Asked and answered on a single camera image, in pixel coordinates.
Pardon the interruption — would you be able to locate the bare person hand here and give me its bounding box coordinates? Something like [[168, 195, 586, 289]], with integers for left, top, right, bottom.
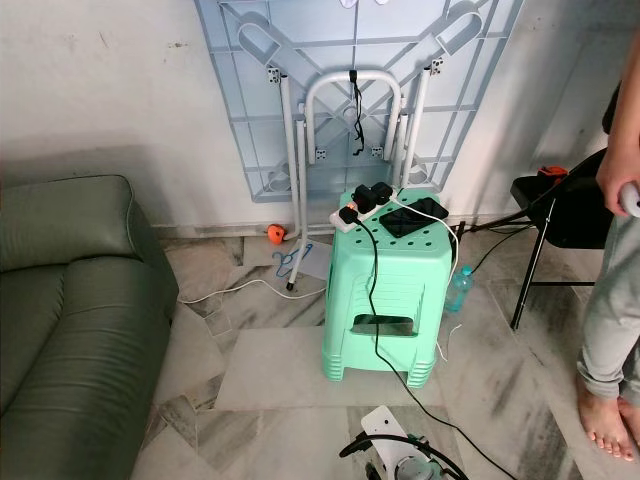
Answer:
[[597, 150, 640, 214]]

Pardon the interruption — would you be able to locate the white handheld controller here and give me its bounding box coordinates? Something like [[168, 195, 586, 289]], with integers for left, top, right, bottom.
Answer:
[[617, 182, 640, 220]]

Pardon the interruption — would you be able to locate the dark green leather sofa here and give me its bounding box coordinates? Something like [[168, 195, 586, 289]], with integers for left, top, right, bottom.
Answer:
[[0, 175, 179, 480]]

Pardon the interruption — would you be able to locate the black folding chair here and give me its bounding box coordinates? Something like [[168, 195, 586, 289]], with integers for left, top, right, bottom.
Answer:
[[510, 148, 619, 333]]

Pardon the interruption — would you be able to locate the person in grey trousers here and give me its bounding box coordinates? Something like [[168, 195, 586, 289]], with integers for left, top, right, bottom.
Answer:
[[573, 78, 640, 464]]

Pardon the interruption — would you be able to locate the clear plastic bottle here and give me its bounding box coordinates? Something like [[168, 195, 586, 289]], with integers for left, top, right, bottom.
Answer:
[[444, 263, 475, 314]]

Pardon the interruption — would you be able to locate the light blue folding table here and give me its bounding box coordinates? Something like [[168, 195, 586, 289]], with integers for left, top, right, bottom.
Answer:
[[195, 0, 526, 293]]

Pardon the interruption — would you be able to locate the black flat phone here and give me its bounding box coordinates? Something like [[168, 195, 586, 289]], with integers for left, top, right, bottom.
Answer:
[[380, 197, 451, 240]]

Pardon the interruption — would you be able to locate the mint green plastic stool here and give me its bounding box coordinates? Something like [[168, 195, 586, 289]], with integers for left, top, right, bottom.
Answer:
[[322, 185, 461, 389]]

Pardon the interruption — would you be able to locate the white power strip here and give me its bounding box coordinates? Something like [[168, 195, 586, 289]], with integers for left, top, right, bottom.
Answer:
[[335, 190, 406, 237]]

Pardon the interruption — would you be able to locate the blue clothes hanger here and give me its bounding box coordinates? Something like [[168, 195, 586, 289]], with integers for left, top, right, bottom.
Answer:
[[271, 243, 317, 282]]

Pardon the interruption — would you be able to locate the white cable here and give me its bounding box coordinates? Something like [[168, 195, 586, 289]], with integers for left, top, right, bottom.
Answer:
[[400, 188, 463, 363], [178, 277, 326, 304]]

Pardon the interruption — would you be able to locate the black hanging strap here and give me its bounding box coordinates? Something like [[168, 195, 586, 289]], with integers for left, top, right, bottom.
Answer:
[[347, 68, 366, 158]]

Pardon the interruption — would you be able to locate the black power cable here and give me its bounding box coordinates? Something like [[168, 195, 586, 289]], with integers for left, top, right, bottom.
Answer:
[[365, 215, 501, 461]]

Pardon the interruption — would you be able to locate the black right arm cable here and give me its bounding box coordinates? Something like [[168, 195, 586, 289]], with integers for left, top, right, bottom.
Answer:
[[340, 435, 471, 480]]

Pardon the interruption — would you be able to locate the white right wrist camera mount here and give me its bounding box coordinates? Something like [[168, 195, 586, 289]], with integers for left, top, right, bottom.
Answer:
[[360, 405, 423, 479]]

